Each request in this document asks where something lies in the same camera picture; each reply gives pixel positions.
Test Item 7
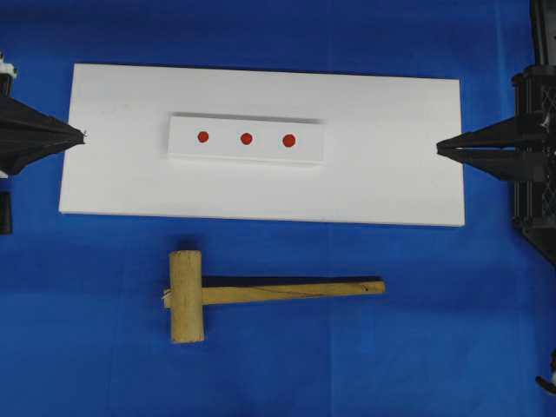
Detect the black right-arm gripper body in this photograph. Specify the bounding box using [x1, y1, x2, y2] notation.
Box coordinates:
[510, 64, 556, 231]

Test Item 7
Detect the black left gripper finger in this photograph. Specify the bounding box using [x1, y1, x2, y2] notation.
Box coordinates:
[1, 139, 84, 175]
[1, 96, 84, 142]

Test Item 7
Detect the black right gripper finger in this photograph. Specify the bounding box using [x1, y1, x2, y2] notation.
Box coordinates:
[437, 148, 521, 181]
[437, 117, 520, 150]

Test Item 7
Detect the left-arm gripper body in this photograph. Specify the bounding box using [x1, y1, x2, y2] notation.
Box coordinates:
[0, 54, 17, 96]

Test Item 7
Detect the wooden mallet hammer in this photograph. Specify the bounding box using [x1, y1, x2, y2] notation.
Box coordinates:
[162, 250, 386, 343]

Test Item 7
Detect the large white base board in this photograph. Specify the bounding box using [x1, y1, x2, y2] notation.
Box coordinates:
[59, 63, 465, 227]

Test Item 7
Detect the small white marked block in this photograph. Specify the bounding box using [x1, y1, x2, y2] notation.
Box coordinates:
[168, 116, 326, 167]

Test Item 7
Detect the black clamp bottom right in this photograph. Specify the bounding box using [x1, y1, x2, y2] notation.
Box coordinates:
[535, 350, 556, 396]

